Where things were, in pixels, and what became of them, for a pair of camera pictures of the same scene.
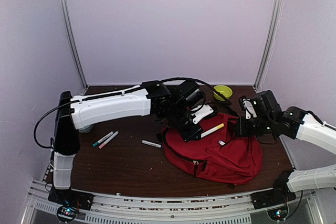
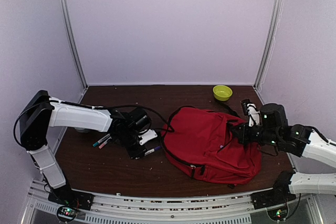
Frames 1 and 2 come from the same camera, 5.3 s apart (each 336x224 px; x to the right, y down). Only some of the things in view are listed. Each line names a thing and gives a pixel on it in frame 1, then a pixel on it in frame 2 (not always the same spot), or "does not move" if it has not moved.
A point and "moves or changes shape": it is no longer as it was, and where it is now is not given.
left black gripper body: (177, 118) to (127, 140)
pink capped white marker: (103, 145) does not move
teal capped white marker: (97, 143) does not move
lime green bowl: (224, 90) does not move
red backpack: (222, 155) does not move
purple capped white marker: (151, 144) moves or changes shape
